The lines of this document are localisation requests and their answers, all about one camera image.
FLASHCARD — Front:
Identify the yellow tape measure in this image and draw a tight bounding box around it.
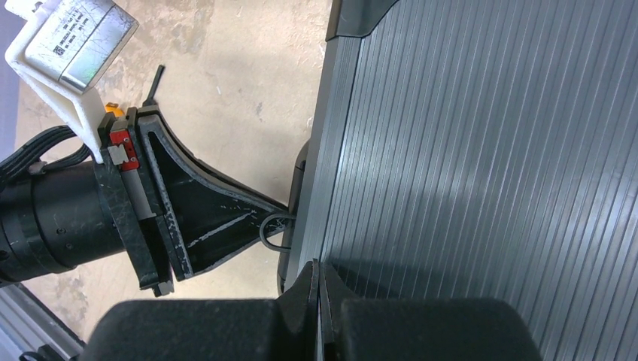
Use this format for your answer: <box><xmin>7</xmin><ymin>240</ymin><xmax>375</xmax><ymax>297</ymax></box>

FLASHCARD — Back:
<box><xmin>105</xmin><ymin>102</ymin><xmax>125</xmax><ymax>117</ymax></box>

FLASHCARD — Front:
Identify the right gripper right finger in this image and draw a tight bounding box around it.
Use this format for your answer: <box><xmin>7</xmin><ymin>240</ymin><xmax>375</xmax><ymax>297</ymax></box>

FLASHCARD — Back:
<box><xmin>319</xmin><ymin>263</ymin><xmax>542</xmax><ymax>360</ymax></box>

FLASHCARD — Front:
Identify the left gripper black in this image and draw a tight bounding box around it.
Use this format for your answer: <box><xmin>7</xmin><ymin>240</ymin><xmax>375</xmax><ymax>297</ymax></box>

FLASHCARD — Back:
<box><xmin>94</xmin><ymin>106</ymin><xmax>290</xmax><ymax>297</ymax></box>

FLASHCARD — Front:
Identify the red black utility knife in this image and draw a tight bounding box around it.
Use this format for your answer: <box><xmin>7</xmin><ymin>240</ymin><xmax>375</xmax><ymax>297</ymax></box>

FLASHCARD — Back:
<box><xmin>142</xmin><ymin>65</ymin><xmax>166</xmax><ymax>107</ymax></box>

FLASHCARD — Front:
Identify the aluminium frame rail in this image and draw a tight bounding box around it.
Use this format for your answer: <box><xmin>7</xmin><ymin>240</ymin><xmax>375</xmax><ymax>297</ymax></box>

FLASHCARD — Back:
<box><xmin>1</xmin><ymin>284</ymin><xmax>85</xmax><ymax>360</ymax></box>

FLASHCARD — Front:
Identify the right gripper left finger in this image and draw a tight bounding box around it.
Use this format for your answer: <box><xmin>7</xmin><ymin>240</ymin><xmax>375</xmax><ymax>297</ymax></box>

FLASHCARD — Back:
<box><xmin>80</xmin><ymin>260</ymin><xmax>319</xmax><ymax>360</ymax></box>

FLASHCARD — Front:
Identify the black poker set case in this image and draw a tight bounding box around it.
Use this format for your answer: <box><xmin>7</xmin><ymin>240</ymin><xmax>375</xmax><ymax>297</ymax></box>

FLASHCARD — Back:
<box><xmin>279</xmin><ymin>1</ymin><xmax>637</xmax><ymax>360</ymax></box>

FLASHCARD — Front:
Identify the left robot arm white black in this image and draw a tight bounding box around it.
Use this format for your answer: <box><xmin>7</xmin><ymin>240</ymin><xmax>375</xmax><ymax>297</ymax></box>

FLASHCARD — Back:
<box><xmin>1</xmin><ymin>106</ymin><xmax>293</xmax><ymax>296</ymax></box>

